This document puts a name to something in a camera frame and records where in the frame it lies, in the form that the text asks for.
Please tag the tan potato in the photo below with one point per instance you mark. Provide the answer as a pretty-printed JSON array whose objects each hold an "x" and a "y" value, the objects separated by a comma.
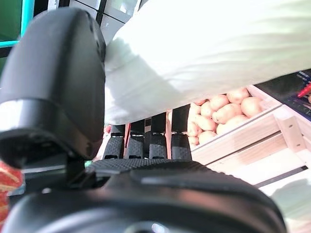
[
  {"x": 194, "y": 140},
  {"x": 207, "y": 137},
  {"x": 218, "y": 102},
  {"x": 251, "y": 106},
  {"x": 233, "y": 123},
  {"x": 206, "y": 109},
  {"x": 238, "y": 95},
  {"x": 193, "y": 128},
  {"x": 227, "y": 112},
  {"x": 205, "y": 122}
]

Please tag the green white napa cabbage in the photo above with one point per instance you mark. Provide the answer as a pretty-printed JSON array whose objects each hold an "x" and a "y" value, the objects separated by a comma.
[
  {"x": 194, "y": 48},
  {"x": 291, "y": 199}
]

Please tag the blue plastic shopping basket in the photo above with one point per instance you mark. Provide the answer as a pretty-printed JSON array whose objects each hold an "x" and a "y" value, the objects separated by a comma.
[{"x": 279, "y": 87}]

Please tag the wooden crate of potatoes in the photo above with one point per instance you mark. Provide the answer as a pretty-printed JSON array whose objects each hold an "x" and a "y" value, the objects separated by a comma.
[{"x": 243, "y": 143}]

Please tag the red orange carrot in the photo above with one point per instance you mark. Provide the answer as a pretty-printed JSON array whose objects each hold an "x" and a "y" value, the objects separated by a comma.
[{"x": 305, "y": 91}]

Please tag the red orange patterned object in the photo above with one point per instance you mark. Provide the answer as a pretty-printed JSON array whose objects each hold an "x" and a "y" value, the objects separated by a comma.
[{"x": 9, "y": 174}]

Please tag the black white robot left hand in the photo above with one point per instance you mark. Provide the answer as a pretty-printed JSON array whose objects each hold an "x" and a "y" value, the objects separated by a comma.
[{"x": 60, "y": 85}]

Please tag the green panel teal frame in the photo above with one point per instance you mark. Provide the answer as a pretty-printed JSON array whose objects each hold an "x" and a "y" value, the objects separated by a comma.
[{"x": 9, "y": 19}]

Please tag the wooden crate with slatted bottom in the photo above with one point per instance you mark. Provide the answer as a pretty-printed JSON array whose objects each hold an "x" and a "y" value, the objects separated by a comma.
[{"x": 266, "y": 194}]

